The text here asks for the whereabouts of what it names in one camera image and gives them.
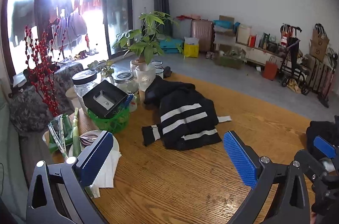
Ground pink suitcase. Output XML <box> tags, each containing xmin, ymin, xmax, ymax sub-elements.
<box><xmin>191</xmin><ymin>19</ymin><xmax>214</xmax><ymax>52</ymax></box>

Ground short glass jar black lid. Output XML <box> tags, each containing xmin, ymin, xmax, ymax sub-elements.
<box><xmin>114</xmin><ymin>71</ymin><xmax>139</xmax><ymax>95</ymax></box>

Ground packed green vegetables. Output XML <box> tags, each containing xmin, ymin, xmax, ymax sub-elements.
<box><xmin>48</xmin><ymin>107</ymin><xmax>81</xmax><ymax>158</ymax></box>

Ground black open box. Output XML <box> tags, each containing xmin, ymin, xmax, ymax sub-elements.
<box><xmin>83</xmin><ymin>79</ymin><xmax>128</xmax><ymax>119</ymax></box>

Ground white paper napkin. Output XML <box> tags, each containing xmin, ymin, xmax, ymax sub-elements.
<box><xmin>87</xmin><ymin>145</ymin><xmax>122</xmax><ymax>198</ymax></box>

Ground beige box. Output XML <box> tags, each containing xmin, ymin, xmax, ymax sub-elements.
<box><xmin>236</xmin><ymin>24</ymin><xmax>252</xmax><ymax>44</ymax></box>

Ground hanging laundry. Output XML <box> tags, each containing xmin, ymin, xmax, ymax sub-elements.
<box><xmin>11</xmin><ymin>0</ymin><xmax>89</xmax><ymax>51</ymax></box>

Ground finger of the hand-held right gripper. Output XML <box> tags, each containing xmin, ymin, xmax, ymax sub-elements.
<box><xmin>295</xmin><ymin>150</ymin><xmax>329</xmax><ymax>181</ymax></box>
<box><xmin>313</xmin><ymin>135</ymin><xmax>339</xmax><ymax>159</ymax></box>

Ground yellow shopping bag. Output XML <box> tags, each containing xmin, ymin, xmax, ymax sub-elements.
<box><xmin>183</xmin><ymin>37</ymin><xmax>200</xmax><ymax>58</ymax></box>

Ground purple onion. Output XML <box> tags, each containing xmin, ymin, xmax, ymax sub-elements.
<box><xmin>79</xmin><ymin>132</ymin><xmax>100</xmax><ymax>146</ymax></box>

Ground black hand trolley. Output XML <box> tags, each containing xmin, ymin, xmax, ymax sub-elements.
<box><xmin>281</xmin><ymin>24</ymin><xmax>311</xmax><ymax>95</ymax></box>

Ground tall glass jar black lid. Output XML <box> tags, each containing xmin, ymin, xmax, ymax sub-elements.
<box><xmin>72</xmin><ymin>70</ymin><xmax>98</xmax><ymax>114</ymax></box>

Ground brown paper bag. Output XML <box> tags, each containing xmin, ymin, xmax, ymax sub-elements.
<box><xmin>310</xmin><ymin>23</ymin><xmax>330</xmax><ymax>62</ymax></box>

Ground brown cardboard box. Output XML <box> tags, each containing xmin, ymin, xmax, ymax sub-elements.
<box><xmin>218</xmin><ymin>15</ymin><xmax>235</xmax><ymax>26</ymax></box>

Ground orange paper bag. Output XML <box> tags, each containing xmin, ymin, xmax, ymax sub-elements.
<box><xmin>263</xmin><ymin>56</ymin><xmax>278</xmax><ymax>81</ymax></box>

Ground white plate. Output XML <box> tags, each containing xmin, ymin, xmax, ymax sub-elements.
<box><xmin>68</xmin><ymin>130</ymin><xmax>119</xmax><ymax>161</ymax></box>

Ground camouflage cushion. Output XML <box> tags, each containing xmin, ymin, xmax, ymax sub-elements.
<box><xmin>9</xmin><ymin>83</ymin><xmax>67</xmax><ymax>132</ymax></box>
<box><xmin>53</xmin><ymin>62</ymin><xmax>85</xmax><ymax>90</ymax></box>

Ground pale green sofa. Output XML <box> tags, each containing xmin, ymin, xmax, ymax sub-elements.
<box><xmin>0</xmin><ymin>81</ymin><xmax>31</xmax><ymax>224</ymax></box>

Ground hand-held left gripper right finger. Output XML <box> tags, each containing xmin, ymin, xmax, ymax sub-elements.
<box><xmin>223</xmin><ymin>130</ymin><xmax>311</xmax><ymax>224</ymax></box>

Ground small plant in glass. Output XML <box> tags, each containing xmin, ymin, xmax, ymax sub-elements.
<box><xmin>89</xmin><ymin>60</ymin><xmax>115</xmax><ymax>79</ymax></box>

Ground green cardboard box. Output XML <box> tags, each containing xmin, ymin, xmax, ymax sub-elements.
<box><xmin>214</xmin><ymin>56</ymin><xmax>243</xmax><ymax>69</ymax></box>

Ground green leafy potted plant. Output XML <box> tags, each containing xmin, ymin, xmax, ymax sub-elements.
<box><xmin>113</xmin><ymin>11</ymin><xmax>184</xmax><ymax>64</ymax></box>

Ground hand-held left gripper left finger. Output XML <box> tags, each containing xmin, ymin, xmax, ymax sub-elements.
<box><xmin>26</xmin><ymin>130</ymin><xmax>114</xmax><ymax>224</ymax></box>

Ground white low cabinet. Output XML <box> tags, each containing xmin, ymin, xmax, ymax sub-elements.
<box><xmin>236</xmin><ymin>41</ymin><xmax>288</xmax><ymax>68</ymax></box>

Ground dark white-striped knit sweater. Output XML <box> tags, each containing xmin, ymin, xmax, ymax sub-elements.
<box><xmin>142</xmin><ymin>76</ymin><xmax>232</xmax><ymax>152</ymax></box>

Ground white cloth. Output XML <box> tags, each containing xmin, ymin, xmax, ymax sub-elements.
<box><xmin>320</xmin><ymin>157</ymin><xmax>336</xmax><ymax>172</ymax></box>

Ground ribbed glass vase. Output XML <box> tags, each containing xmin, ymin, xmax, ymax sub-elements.
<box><xmin>136</xmin><ymin>64</ymin><xmax>157</xmax><ymax>92</ymax></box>

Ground teal flat boxes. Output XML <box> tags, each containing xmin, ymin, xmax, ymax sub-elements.
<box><xmin>159</xmin><ymin>39</ymin><xmax>184</xmax><ymax>53</ymax></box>

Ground folded luggage rack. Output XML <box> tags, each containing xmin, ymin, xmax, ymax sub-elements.
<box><xmin>304</xmin><ymin>54</ymin><xmax>335</xmax><ymax>108</ymax></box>

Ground sliding glass door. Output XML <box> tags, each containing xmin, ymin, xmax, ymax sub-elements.
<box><xmin>0</xmin><ymin>0</ymin><xmax>134</xmax><ymax>76</ymax></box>

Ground standing fan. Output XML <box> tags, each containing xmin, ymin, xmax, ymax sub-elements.
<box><xmin>326</xmin><ymin>47</ymin><xmax>338</xmax><ymax>65</ymax></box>

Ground pile of dark clothes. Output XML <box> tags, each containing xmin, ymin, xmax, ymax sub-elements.
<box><xmin>306</xmin><ymin>115</ymin><xmax>339</xmax><ymax>161</ymax></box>

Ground grey suitcase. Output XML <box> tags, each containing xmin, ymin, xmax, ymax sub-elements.
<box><xmin>172</xmin><ymin>18</ymin><xmax>192</xmax><ymax>39</ymax></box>

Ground red berry branches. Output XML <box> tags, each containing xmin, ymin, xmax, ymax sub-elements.
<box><xmin>24</xmin><ymin>24</ymin><xmax>67</xmax><ymax>117</ymax></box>

